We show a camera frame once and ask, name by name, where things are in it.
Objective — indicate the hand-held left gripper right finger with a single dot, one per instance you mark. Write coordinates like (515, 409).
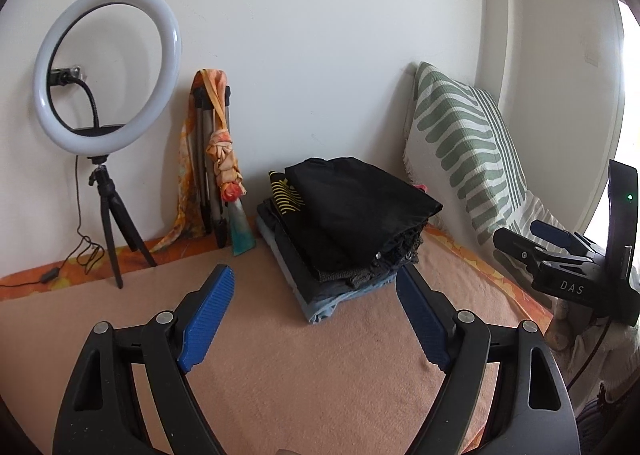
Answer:
(422, 320)

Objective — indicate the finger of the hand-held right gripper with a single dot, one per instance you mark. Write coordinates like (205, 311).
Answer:
(520, 255)
(555, 235)

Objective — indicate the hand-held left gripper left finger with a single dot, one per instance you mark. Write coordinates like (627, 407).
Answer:
(210, 315)

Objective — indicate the black pants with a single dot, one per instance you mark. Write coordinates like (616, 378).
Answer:
(360, 210)

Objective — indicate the orange floral bedsheet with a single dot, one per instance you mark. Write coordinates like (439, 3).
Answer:
(475, 265)

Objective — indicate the dark grey folded garment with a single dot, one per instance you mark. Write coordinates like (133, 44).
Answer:
(295, 260)

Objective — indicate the light blue folded jeans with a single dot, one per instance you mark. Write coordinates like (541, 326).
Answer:
(320, 312)

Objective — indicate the peach textured blanket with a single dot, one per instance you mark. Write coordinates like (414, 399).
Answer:
(310, 375)

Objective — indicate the green and white striped pillow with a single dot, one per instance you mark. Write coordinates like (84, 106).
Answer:
(460, 135)

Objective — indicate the black garment with yellow print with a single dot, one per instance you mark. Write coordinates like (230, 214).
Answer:
(285, 195)

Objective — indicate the orange and teal scarf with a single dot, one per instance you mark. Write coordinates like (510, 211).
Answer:
(222, 155)

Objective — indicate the grey folded tripod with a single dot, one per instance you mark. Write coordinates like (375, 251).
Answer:
(202, 135)

